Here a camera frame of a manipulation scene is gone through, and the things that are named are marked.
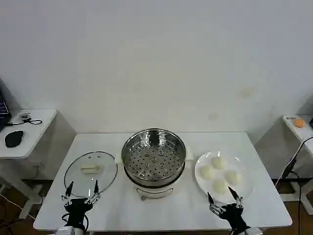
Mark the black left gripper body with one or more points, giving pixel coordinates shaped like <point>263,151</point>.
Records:
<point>77,210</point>

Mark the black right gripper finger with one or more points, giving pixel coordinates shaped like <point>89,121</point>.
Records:
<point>212,203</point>
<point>236,195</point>

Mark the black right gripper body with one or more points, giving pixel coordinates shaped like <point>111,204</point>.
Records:
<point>233,215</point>

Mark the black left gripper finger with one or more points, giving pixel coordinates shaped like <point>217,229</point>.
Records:
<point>96,191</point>
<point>69,192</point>

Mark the white steamed bun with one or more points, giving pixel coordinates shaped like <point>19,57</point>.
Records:
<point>219,186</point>
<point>233,177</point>
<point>219,162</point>
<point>207,172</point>

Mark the round glass lid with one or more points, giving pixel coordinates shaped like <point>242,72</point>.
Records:
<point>106,175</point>

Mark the white round plate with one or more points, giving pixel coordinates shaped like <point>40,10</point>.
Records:
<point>244,171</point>

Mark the white electric cooker base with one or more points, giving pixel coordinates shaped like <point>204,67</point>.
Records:
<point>152,192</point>

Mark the white side desk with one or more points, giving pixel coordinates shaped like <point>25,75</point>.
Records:
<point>36,139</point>

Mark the steel perforated steamer basket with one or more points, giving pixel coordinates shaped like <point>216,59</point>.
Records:
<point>154,151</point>

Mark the black computer mouse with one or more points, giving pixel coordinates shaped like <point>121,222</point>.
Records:
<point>14,138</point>

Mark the small grey key fob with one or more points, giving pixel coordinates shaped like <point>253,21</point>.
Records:
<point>24,115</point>

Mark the white side table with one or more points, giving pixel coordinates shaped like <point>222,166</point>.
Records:
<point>303,132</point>

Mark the small white label card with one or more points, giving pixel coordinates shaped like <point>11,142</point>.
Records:
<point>290,118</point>

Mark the orange round object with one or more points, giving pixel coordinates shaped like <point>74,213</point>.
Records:
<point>299,122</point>

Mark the black laptop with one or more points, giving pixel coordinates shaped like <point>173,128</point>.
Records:
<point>3,110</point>

